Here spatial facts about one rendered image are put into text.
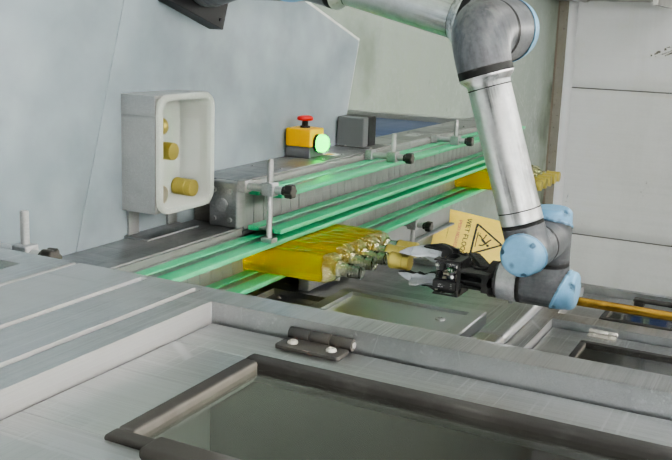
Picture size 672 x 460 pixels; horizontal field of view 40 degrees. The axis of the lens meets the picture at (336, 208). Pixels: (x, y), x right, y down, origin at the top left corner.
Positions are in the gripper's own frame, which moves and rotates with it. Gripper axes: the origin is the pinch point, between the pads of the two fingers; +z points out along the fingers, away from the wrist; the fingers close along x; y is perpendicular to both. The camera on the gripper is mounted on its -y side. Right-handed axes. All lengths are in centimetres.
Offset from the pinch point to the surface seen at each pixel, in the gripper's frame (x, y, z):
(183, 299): -21, 105, -22
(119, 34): -44, 37, 44
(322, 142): -19.6, -24.8, 33.8
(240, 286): 3.5, 24.6, 24.5
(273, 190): -14.8, 17.3, 22.0
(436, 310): 12.6, -11.0, -3.1
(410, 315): 12.7, -4.5, 0.3
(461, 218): 56, -324, 100
